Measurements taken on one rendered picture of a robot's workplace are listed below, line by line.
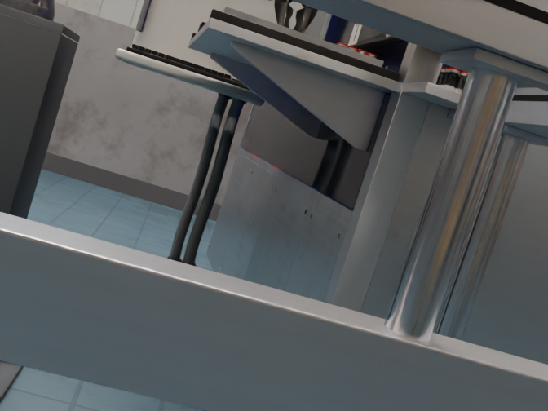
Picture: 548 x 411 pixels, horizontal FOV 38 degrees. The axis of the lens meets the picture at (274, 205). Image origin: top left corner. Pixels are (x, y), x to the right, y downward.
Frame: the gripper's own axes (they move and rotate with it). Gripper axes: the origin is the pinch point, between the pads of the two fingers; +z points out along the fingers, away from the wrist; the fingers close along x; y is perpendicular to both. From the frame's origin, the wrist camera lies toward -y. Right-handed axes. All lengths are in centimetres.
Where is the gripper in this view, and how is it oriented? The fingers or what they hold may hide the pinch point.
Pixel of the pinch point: (288, 42)
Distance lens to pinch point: 168.8
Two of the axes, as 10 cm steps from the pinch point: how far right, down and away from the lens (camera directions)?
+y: 0.5, 1.0, -9.9
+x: 9.8, 2.1, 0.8
